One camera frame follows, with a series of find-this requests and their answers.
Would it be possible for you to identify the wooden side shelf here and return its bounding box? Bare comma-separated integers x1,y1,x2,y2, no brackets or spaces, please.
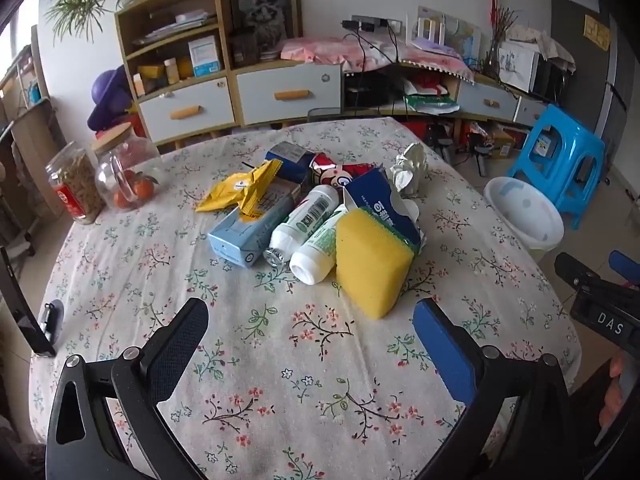
0,45,66,221

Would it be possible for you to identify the yellow cardboard box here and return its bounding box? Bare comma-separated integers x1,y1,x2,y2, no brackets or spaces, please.
487,127,516,161

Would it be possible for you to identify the white router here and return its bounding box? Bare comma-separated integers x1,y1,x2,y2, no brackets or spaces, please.
410,15,451,47

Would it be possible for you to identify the dark blue carton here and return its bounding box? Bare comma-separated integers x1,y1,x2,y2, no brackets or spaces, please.
265,142,316,186

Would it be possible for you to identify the white tissue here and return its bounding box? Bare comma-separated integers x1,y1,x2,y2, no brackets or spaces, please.
389,142,428,196

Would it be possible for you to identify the black electronic box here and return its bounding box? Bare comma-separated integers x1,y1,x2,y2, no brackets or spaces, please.
344,72,401,108

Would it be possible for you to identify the colourful map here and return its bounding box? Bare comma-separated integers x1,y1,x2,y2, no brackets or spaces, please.
417,6,482,61

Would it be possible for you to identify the blue plastic stool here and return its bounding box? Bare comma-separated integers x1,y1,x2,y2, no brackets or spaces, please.
506,104,606,231

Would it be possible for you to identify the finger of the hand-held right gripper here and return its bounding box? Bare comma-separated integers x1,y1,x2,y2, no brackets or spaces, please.
554,252,603,293
608,250,640,288

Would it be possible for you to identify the yellow snack packet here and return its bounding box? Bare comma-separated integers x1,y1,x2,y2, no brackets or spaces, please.
195,158,284,216

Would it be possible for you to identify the plastic jar with red label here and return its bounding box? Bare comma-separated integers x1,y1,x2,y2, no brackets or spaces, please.
45,141,106,226

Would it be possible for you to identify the wide grey drawer wooden handle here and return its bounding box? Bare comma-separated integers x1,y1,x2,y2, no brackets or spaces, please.
235,62,343,126

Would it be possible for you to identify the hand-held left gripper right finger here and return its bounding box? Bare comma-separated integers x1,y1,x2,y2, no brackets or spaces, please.
413,299,586,480

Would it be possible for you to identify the blue and white box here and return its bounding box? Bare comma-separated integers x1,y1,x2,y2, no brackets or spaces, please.
187,35,222,78

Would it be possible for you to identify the framed picture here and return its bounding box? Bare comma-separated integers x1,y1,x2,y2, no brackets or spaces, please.
229,0,303,46

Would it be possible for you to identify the wooden shelf cabinet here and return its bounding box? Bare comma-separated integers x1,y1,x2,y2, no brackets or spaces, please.
114,0,346,148

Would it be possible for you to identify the stack of papers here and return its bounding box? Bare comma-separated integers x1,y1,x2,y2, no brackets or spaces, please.
132,10,218,46

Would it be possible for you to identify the torn blue paper box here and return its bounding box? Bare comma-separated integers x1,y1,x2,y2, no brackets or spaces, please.
342,167,427,256

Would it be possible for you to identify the vase with twigs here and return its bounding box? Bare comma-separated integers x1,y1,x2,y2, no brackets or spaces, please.
482,7,521,78

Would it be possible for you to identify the person's right hand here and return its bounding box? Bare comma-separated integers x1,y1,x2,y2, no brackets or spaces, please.
602,352,630,431

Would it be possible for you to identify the yellow paper note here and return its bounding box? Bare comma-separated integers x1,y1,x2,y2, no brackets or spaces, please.
584,14,612,52

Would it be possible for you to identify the grey refrigerator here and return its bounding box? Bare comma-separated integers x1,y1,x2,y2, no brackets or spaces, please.
547,0,640,171

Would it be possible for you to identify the glass jar with wooden lid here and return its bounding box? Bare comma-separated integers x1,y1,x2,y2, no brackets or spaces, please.
91,122,163,213

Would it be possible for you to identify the floral tablecloth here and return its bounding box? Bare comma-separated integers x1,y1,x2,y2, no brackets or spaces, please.
27,117,583,480

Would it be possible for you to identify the microwave oven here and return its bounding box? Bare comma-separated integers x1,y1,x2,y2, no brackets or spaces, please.
497,40,576,101

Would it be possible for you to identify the pink floral cloth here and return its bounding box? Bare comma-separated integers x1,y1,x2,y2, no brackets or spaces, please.
280,35,476,83

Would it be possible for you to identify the yellow sponge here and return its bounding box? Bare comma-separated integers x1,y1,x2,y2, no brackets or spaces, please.
335,208,416,320

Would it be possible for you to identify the light blue drink carton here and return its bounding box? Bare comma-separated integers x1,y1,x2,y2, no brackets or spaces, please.
207,180,301,268

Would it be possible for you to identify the white plastic bottle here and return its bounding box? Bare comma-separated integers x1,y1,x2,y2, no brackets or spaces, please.
289,203,361,286
263,184,341,266

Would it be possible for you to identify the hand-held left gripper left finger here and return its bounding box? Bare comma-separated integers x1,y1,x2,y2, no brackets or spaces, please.
45,298,210,480

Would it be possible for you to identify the small grey drawer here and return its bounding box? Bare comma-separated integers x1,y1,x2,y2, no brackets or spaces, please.
457,80,521,121

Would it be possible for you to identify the wall power strip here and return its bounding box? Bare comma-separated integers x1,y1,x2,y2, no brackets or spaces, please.
350,15,403,33

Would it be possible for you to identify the white plastic bin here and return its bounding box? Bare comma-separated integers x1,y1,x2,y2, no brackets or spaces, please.
482,176,565,263

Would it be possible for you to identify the grey drawer with wooden handle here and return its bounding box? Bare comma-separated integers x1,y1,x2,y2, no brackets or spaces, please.
137,77,236,143

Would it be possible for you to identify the low wooden cabinet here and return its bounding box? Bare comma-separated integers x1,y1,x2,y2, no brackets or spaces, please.
344,60,551,136

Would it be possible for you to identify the green plastic bag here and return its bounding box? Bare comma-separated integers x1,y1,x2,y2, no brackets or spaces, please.
405,92,461,115

